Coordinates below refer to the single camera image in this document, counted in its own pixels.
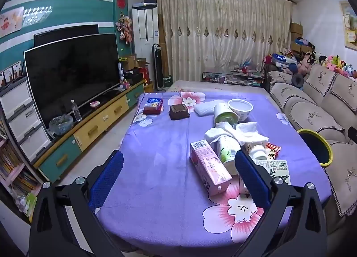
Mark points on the tall white printed box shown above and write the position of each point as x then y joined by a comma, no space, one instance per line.
120,73

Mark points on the black tower fan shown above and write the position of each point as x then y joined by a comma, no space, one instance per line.
157,67

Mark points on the large black television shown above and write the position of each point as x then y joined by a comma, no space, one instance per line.
69,78

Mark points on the pile of plush toys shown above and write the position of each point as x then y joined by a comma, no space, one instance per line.
332,62

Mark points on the dark round cushion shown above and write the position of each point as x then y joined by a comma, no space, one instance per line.
297,80

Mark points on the framed wall painting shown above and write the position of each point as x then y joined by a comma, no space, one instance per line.
348,23

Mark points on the green and yellow TV cabinet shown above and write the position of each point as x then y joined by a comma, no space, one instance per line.
94,127

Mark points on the beige curtain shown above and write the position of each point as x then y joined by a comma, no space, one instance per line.
223,37

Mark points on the open cardboard boxes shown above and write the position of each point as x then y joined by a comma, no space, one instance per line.
132,63

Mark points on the small pink dish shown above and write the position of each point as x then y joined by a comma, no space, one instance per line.
94,104

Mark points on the crystal wall lamp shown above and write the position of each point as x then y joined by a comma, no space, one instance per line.
37,16

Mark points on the small white bottle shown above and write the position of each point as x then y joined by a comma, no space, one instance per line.
256,151

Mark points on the red flat box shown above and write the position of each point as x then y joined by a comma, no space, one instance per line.
150,112

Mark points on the black monitor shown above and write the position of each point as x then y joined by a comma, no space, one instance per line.
64,34

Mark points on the white padded packet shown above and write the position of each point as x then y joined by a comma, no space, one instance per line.
203,109

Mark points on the red snack packet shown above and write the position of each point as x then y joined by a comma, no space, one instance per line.
272,152

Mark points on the beige sofa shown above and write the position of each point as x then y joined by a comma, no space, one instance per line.
306,106

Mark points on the glass bowl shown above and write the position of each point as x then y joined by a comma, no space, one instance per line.
60,124

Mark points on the dark brown plastic container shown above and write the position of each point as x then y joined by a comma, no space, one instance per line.
178,113

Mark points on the stack of cardboard boxes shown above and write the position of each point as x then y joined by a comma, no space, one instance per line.
296,32

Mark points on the grey box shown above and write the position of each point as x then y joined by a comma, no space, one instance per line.
150,1

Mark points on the artificial flower decoration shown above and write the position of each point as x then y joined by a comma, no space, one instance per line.
124,30

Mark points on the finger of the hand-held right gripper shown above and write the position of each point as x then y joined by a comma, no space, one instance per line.
353,135

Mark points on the cartoon wall poster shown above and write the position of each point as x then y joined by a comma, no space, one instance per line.
11,21

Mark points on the purple floral blanket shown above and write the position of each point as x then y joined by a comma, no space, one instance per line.
167,148

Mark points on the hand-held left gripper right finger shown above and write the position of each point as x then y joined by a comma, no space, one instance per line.
252,181

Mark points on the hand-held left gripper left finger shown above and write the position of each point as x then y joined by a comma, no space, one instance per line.
107,179

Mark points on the bookshelf with books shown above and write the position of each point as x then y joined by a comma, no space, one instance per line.
11,167

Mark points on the white bottle with green label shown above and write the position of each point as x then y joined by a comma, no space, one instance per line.
227,154

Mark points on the white plastic bowl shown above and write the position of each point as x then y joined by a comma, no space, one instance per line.
242,112

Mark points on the pink drink carton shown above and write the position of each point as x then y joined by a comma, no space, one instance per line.
209,167

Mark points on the black bin with yellow rim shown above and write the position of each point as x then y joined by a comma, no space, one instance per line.
318,148

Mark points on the white standing air conditioner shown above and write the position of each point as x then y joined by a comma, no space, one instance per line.
145,31

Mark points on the white tissue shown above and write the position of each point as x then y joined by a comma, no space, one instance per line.
245,133

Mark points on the glass coffee table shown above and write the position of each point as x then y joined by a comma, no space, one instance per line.
237,77

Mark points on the clear water bottle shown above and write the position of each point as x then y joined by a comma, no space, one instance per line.
76,112

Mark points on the photo prints on drawers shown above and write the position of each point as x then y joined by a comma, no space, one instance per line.
12,74

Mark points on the green and white tea box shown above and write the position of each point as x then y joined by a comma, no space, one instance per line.
279,173

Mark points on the red paper wall decoration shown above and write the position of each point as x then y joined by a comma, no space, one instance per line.
121,2

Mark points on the blue star-patterned bag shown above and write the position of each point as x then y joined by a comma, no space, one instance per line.
280,58

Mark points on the white and green paper cup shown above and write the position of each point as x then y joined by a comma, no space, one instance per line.
223,115

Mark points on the white plastic drawer unit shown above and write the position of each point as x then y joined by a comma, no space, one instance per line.
22,117

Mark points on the blue snack box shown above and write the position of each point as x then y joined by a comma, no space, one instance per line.
152,103

